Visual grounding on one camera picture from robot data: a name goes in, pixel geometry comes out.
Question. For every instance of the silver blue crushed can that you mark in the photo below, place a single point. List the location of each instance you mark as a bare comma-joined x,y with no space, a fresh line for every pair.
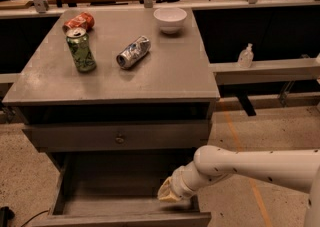
133,52

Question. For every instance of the white bowl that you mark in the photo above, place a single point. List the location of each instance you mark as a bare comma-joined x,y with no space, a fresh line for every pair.
170,20

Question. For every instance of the grey drawer cabinet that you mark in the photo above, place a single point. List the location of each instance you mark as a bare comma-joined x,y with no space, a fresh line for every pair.
171,83

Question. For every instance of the orange soda can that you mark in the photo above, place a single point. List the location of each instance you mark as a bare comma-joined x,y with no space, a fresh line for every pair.
84,20

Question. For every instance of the grey metal rail shelf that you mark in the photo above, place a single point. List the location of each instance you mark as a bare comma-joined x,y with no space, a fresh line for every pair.
266,71

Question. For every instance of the green soda can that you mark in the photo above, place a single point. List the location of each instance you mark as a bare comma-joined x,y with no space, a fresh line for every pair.
78,43

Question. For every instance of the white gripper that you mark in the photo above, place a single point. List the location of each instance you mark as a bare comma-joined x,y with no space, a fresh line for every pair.
178,184

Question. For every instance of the clear sanitizer bottle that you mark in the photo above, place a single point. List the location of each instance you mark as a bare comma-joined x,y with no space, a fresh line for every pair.
246,57

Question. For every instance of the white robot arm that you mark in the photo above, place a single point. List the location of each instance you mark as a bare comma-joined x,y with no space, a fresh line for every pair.
294,169

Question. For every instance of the grey drawer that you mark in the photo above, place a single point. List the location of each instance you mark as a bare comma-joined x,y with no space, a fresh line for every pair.
119,189
118,136

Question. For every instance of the grey top drawer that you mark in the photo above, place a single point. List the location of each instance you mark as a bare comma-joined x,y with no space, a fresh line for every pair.
118,136

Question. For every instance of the black device on floor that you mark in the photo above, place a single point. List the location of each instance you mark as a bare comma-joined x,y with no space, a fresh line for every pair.
6,214

